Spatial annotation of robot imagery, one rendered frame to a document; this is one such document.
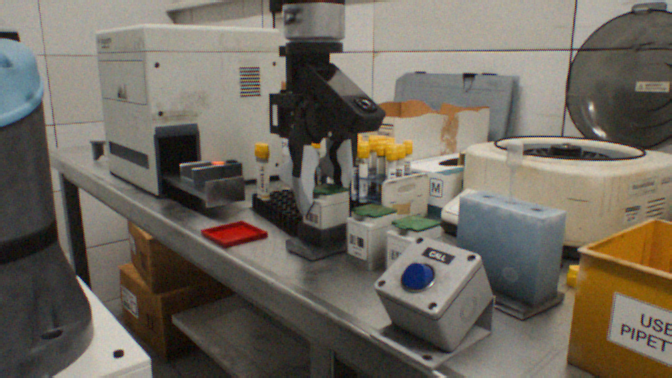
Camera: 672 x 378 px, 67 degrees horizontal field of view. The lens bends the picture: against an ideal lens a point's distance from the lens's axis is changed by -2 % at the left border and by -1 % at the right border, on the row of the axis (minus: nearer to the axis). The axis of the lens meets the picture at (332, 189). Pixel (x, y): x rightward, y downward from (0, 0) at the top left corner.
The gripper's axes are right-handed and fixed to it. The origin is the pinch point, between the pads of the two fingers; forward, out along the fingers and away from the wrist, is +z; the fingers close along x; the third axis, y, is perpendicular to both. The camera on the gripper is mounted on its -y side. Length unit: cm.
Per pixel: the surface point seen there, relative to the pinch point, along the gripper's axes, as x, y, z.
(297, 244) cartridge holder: 4.4, 0.3, 4.7
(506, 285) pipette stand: -3.2, -24.4, 3.9
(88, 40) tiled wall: -21, 169, -25
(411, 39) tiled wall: -57, 36, -23
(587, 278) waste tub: 2.2, -34.1, -1.7
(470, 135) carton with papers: -43.7, 8.6, -3.7
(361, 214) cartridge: 1.2, -7.9, -0.6
